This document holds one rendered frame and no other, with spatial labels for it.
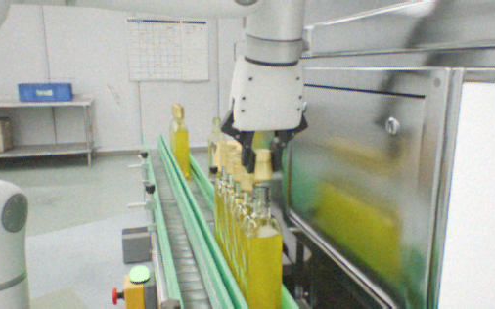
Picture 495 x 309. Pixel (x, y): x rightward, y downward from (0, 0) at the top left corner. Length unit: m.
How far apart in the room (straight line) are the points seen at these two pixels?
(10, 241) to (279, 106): 0.44
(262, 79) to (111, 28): 5.99
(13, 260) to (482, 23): 0.68
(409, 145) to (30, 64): 6.28
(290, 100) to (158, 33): 5.96
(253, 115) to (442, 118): 0.24
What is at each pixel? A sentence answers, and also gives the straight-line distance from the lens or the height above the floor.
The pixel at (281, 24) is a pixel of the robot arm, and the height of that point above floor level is 1.37.
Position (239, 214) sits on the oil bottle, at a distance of 0.70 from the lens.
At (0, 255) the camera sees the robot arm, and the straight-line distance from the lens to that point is 0.73.
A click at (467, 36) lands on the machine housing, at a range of 0.47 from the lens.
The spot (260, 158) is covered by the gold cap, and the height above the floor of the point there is 1.19.
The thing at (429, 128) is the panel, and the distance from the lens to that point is 0.49.
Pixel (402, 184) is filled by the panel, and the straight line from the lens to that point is 0.54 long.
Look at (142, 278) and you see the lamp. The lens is 1.04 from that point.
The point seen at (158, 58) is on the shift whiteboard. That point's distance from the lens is 6.49.
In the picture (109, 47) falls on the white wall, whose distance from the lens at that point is 6.50.
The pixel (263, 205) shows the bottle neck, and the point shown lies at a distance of 0.65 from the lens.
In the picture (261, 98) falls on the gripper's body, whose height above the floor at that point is 1.28.
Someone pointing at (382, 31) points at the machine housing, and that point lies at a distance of 0.59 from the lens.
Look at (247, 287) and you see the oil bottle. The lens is 0.69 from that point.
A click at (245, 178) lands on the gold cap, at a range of 0.69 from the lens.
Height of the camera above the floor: 1.32
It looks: 12 degrees down
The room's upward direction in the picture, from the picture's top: straight up
